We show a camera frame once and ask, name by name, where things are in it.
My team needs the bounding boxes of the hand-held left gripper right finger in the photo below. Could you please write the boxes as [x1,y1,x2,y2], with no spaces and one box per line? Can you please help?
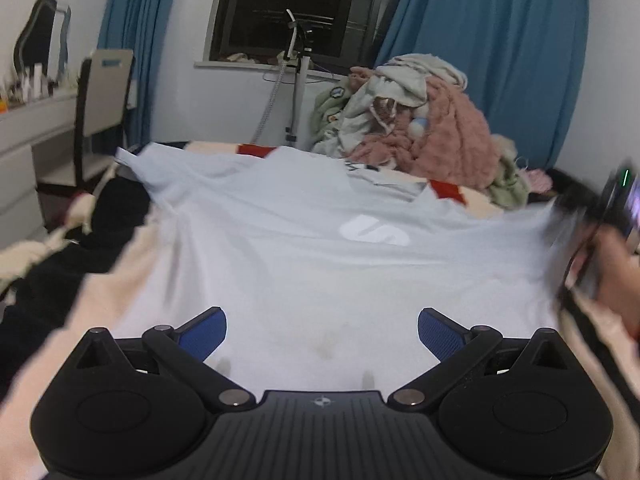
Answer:
[388,307,571,409]

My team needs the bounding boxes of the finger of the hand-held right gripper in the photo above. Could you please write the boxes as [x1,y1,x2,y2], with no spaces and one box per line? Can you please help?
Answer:
[549,180,607,243]

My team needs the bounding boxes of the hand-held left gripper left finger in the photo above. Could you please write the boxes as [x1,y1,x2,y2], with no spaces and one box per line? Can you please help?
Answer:
[75,306,256,410]

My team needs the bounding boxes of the light blue t-shirt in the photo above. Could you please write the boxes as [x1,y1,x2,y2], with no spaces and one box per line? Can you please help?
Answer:
[115,142,601,397]

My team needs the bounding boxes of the small pink cloth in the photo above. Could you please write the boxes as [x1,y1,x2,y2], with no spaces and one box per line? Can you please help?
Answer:
[522,166,557,195]

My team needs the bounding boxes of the pale green garment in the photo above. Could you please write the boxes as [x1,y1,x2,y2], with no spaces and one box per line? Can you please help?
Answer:
[486,136,532,212]

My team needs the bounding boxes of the cream red black printed blanket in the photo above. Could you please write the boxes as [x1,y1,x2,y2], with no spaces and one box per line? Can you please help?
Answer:
[0,139,640,480]

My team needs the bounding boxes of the pink fluffy blanket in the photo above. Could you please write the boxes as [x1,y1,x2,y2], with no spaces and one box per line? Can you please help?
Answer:
[357,66,507,183]

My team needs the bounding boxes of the blue curtain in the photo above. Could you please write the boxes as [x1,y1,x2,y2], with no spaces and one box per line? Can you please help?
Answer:
[372,0,592,172]
[96,0,195,145]

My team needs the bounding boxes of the white grey garment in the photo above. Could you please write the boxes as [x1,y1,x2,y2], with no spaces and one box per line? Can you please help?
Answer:
[342,52,469,138]

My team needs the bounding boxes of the pale green jacket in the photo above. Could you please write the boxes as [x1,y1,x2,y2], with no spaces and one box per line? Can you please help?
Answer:
[309,82,363,155]

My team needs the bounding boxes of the black and white chair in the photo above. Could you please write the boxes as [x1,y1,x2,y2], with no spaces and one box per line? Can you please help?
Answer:
[36,49,137,198]

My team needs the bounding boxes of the white vanity desk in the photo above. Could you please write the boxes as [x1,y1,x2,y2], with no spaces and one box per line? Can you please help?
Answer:
[0,89,83,253]

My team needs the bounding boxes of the white garment steamer stand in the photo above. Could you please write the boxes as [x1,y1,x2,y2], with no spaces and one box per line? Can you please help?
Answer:
[249,8,323,150]

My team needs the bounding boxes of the group of cosmetic bottles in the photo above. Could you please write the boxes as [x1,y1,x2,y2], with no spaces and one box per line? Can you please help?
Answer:
[0,61,68,112]

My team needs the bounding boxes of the dark window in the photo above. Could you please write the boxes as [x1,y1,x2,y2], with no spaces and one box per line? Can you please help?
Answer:
[206,0,412,65]

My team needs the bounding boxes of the wavy frame mirror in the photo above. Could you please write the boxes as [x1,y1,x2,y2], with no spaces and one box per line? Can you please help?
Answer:
[12,0,72,77]

